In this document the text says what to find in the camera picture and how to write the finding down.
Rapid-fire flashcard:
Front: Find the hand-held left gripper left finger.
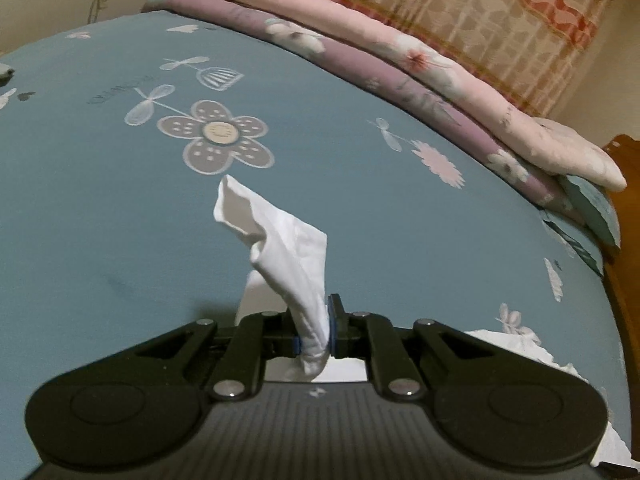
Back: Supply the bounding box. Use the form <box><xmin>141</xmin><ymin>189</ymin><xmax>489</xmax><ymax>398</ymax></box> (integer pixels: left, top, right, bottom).
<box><xmin>135</xmin><ymin>310</ymin><xmax>303</xmax><ymax>403</ymax></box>

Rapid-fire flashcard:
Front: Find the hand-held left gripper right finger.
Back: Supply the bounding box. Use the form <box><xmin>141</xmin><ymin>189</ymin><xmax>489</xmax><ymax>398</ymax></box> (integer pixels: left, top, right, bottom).
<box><xmin>325</xmin><ymin>293</ymin><xmax>502</xmax><ymax>402</ymax></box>

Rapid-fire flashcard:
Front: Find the white printed t-shirt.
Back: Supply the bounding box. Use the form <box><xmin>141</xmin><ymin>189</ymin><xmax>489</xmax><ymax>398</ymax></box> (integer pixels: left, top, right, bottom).
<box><xmin>212</xmin><ymin>174</ymin><xmax>632</xmax><ymax>468</ymax></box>

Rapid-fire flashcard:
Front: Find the bed with teal floral sheet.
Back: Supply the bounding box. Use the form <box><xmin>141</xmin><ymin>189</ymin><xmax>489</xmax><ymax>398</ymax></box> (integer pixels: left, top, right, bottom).
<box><xmin>0</xmin><ymin>10</ymin><xmax>631</xmax><ymax>480</ymax></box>

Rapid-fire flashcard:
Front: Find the teal leaf-print pillow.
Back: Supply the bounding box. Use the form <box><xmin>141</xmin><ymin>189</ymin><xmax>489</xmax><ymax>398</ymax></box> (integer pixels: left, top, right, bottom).
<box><xmin>540</xmin><ymin>210</ymin><xmax>606</xmax><ymax>278</ymax></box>
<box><xmin>557</xmin><ymin>175</ymin><xmax>622</xmax><ymax>248</ymax></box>

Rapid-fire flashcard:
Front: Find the pink floral quilt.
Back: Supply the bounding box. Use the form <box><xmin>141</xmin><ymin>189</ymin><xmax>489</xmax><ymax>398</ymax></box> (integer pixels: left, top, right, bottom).
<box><xmin>156</xmin><ymin>0</ymin><xmax>628</xmax><ymax>192</ymax></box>

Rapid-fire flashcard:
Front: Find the wooden headboard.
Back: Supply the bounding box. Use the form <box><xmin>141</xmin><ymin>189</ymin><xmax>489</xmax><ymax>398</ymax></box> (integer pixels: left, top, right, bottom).
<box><xmin>597</xmin><ymin>134</ymin><xmax>640</xmax><ymax>376</ymax></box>

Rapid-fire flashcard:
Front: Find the patterned orange beige curtain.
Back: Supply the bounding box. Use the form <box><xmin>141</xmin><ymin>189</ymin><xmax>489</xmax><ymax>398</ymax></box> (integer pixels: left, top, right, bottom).
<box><xmin>274</xmin><ymin>0</ymin><xmax>621</xmax><ymax>118</ymax></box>

